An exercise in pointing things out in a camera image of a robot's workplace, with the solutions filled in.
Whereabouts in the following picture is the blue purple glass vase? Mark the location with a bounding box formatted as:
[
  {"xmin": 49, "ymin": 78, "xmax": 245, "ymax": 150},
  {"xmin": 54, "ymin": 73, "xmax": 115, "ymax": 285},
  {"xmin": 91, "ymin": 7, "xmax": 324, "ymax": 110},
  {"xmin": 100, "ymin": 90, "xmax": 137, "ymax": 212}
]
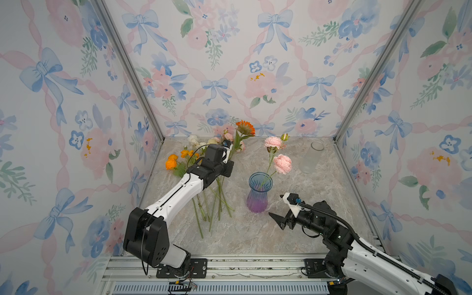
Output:
[{"xmin": 246, "ymin": 172, "xmax": 274, "ymax": 213}]

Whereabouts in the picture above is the pink carnation stem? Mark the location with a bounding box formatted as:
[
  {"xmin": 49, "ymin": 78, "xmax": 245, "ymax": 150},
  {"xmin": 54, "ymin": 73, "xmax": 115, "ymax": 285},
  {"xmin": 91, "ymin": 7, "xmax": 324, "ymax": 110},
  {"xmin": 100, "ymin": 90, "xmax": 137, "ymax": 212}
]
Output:
[{"xmin": 261, "ymin": 133, "xmax": 292, "ymax": 188}]

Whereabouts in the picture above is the dark orange gerbera stem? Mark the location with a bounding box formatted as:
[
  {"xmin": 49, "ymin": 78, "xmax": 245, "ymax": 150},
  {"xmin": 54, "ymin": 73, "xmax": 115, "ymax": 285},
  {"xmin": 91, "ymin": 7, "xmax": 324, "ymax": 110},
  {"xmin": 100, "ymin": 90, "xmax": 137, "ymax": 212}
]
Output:
[{"xmin": 217, "ymin": 120, "xmax": 255, "ymax": 218}]

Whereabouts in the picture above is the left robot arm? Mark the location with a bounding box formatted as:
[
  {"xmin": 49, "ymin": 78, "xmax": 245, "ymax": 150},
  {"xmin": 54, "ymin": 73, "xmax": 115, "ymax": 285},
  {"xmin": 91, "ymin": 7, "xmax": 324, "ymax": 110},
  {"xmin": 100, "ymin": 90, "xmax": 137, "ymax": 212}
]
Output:
[{"xmin": 123, "ymin": 140, "xmax": 234, "ymax": 274}]

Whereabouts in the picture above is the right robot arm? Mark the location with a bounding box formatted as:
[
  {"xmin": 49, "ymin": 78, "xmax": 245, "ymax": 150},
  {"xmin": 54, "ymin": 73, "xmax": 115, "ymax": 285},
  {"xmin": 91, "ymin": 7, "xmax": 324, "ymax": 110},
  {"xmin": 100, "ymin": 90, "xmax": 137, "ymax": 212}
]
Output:
[{"xmin": 270, "ymin": 199, "xmax": 458, "ymax": 295}]

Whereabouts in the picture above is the clear glass jar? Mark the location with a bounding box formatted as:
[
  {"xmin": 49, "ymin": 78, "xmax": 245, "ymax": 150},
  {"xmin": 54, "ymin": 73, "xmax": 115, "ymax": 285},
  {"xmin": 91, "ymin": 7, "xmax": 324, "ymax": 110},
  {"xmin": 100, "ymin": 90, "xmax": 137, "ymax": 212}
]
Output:
[{"xmin": 299, "ymin": 140, "xmax": 325, "ymax": 174}]

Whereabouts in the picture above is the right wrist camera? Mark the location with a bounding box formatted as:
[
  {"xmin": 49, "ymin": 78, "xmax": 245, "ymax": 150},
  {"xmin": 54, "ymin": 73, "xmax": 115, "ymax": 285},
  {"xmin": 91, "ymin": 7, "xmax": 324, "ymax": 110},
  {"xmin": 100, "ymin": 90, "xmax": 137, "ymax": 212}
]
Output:
[{"xmin": 280, "ymin": 192, "xmax": 304, "ymax": 218}]

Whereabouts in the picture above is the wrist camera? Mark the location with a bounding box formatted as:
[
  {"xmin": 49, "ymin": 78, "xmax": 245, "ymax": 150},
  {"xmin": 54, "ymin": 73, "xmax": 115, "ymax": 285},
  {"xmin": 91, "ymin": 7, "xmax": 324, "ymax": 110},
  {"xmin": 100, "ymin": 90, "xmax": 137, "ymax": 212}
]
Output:
[
  {"xmin": 280, "ymin": 192, "xmax": 304, "ymax": 218},
  {"xmin": 222, "ymin": 140, "xmax": 233, "ymax": 164}
]

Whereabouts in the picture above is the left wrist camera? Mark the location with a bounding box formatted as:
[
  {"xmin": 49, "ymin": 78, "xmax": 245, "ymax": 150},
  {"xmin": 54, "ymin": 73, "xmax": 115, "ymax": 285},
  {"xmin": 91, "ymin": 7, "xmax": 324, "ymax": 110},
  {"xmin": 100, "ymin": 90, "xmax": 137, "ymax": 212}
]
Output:
[{"xmin": 222, "ymin": 140, "xmax": 233, "ymax": 164}]

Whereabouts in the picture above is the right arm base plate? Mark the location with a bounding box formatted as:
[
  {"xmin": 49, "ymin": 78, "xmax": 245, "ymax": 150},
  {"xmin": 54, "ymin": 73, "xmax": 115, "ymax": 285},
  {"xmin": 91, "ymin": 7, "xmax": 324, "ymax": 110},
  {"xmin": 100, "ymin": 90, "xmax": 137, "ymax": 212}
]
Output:
[{"xmin": 301, "ymin": 259, "xmax": 348, "ymax": 280}]

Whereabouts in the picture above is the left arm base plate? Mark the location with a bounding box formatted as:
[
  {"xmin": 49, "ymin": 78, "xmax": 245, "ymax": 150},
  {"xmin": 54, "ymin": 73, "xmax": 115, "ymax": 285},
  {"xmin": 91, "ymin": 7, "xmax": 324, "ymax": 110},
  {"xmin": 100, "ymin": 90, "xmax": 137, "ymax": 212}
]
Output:
[{"xmin": 156, "ymin": 258, "xmax": 208, "ymax": 279}]

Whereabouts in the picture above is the aluminium rail frame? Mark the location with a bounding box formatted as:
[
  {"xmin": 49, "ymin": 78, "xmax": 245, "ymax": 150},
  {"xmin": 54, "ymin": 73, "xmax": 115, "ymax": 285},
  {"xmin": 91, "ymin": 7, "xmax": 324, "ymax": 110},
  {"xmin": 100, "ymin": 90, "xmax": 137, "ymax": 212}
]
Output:
[{"xmin": 96, "ymin": 254, "xmax": 335, "ymax": 295}]

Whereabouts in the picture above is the left corner aluminium post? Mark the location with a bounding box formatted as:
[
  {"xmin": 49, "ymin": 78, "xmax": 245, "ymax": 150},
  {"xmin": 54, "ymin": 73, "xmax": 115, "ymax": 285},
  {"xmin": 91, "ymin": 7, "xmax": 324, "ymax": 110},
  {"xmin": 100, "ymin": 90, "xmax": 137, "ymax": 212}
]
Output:
[{"xmin": 91, "ymin": 0, "xmax": 165, "ymax": 144}]

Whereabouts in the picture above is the corner aluminium post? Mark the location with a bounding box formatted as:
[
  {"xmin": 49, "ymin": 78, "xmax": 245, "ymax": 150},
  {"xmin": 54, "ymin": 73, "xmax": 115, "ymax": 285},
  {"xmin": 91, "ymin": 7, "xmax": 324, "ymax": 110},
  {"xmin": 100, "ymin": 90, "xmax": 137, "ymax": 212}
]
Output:
[
  {"xmin": 91, "ymin": 0, "xmax": 165, "ymax": 144},
  {"xmin": 333, "ymin": 1, "xmax": 423, "ymax": 144}
]

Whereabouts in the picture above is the right corner aluminium post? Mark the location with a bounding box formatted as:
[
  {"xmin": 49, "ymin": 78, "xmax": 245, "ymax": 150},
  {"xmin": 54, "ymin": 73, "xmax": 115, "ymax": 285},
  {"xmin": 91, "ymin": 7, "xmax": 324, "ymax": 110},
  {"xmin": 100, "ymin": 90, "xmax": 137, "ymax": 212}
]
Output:
[{"xmin": 333, "ymin": 1, "xmax": 423, "ymax": 144}]

